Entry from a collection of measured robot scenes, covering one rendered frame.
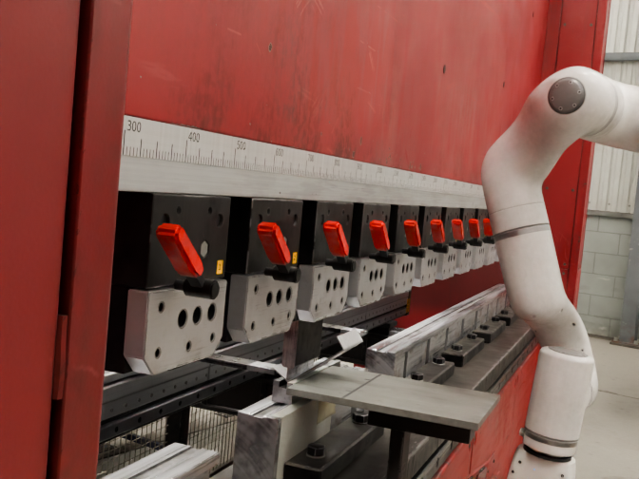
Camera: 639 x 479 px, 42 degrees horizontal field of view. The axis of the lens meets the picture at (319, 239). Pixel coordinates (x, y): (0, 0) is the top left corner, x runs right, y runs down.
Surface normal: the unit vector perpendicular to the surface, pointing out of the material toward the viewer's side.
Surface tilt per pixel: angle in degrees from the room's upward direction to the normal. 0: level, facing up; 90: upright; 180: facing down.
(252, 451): 90
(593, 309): 90
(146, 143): 90
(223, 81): 90
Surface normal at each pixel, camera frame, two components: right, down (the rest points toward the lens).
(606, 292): -0.56, 0.00
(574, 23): -0.36, 0.03
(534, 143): -0.79, 0.49
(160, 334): 0.93, 0.11
